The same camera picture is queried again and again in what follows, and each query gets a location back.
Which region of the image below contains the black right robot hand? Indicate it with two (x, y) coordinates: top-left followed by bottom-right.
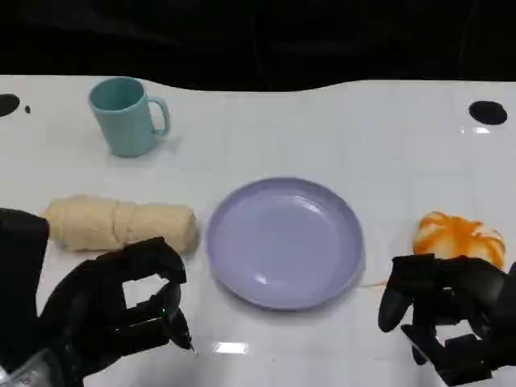
(377, 253), (516, 387)

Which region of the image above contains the beige towel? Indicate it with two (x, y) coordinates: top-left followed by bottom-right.
(43, 194), (199, 256)

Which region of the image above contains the orange and white bread roll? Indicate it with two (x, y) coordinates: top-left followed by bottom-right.
(414, 210), (507, 270)

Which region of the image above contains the lilac plate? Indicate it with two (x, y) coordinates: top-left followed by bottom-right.
(206, 177), (365, 310)

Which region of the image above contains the black round table grommet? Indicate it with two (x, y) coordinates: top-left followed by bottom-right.
(0, 94), (20, 119)
(468, 100), (508, 125)

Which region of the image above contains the pale green mug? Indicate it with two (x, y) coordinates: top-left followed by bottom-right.
(88, 77), (171, 158)

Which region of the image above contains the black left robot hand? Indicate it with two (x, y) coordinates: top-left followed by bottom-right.
(38, 236), (197, 381)

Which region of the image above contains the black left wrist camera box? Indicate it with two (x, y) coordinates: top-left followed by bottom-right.
(0, 207), (50, 347)

